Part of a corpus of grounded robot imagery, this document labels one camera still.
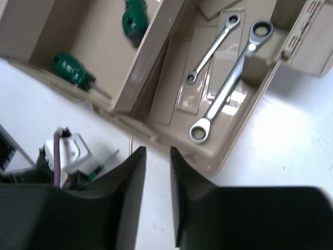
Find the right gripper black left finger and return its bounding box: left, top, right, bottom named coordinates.
left=1, top=146, right=146, bottom=249

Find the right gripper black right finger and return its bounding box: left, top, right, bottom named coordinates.
left=170, top=147, right=332, bottom=249

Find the beige toolbox with clear lid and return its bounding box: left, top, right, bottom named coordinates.
left=1, top=1, right=332, bottom=174

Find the stubby green screwdriver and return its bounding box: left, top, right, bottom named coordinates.
left=52, top=52, right=112, bottom=99
left=122, top=0, right=149, bottom=46

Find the large silver ratchet wrench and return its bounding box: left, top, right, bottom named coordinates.
left=189, top=20, right=274, bottom=144

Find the small silver combination wrench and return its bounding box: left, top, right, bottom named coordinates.
left=185, top=12, right=241, bottom=84

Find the thin black precision screwdriver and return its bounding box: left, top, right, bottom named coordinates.
left=87, top=165, right=104, bottom=181

